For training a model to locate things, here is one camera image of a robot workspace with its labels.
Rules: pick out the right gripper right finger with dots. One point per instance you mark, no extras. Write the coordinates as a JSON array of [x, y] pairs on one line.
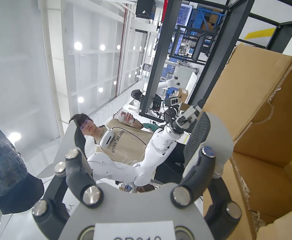
[[218, 138]]

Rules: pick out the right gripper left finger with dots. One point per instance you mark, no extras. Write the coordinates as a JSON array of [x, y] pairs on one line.
[[79, 176]]

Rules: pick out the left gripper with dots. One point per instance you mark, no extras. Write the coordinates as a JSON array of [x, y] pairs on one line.
[[187, 117]]

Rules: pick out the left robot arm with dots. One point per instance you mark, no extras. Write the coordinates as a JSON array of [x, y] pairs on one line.
[[151, 156]]

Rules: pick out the black box speaker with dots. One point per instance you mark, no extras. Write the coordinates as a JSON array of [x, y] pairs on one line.
[[145, 7]]

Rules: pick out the small brown carton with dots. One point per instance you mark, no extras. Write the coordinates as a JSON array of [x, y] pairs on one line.
[[182, 94]]

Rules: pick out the large cardboard carton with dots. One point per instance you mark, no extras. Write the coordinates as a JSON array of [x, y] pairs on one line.
[[261, 126]]

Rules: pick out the person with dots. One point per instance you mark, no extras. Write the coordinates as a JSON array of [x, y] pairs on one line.
[[126, 138]]

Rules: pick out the blue storage rack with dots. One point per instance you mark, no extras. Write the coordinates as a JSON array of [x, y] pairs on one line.
[[201, 16]]

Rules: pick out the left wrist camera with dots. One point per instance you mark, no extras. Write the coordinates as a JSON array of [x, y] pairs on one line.
[[172, 101]]

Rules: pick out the black metal frame rack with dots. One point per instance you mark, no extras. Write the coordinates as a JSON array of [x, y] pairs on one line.
[[171, 26]]

